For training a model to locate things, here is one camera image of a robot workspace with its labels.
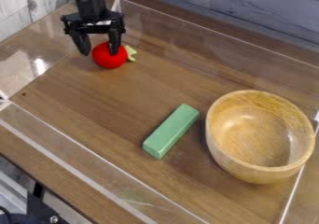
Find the clear acrylic enclosure wall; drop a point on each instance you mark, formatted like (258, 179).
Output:
(74, 125)

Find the wooden bowl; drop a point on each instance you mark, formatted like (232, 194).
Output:
(259, 136)

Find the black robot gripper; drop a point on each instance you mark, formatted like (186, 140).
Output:
(110, 24)

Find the black clamp with cable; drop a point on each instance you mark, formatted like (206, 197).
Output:
(39, 214)

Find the red plush toy green leaf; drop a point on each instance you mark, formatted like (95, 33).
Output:
(106, 60)

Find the green rectangular block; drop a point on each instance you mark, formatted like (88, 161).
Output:
(167, 134)

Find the clear acrylic corner bracket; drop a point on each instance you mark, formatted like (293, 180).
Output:
(116, 6)

